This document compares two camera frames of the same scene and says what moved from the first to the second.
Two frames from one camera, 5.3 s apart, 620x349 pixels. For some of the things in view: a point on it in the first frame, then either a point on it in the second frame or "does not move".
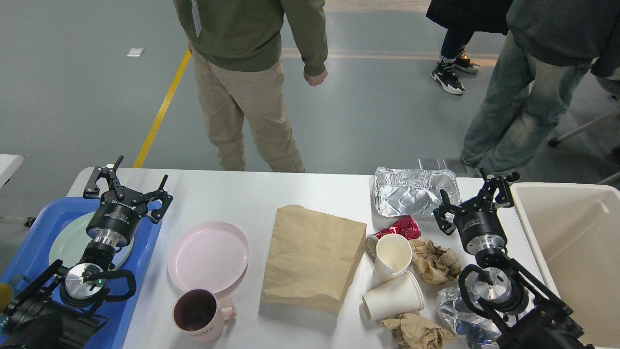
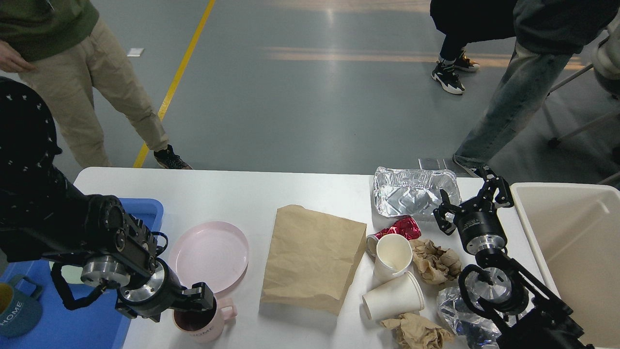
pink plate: (209, 255) does not move
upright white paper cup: (393, 255) does not move
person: (236, 46) to (64, 45)
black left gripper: (114, 220) to (161, 291)
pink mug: (200, 314) does not move
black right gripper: (478, 222) does not move
